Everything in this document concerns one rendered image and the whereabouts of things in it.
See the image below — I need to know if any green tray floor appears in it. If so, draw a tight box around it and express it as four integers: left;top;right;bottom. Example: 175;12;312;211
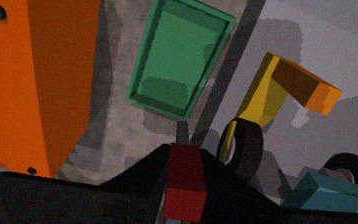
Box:
133;0;227;110

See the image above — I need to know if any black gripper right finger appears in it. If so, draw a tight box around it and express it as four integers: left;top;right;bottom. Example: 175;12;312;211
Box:
199;149;358;224

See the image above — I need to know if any green tray rim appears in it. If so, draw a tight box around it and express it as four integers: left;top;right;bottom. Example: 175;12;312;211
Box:
125;0;237;120

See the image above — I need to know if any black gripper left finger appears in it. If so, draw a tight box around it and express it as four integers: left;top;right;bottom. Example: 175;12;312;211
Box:
0;144;171;224

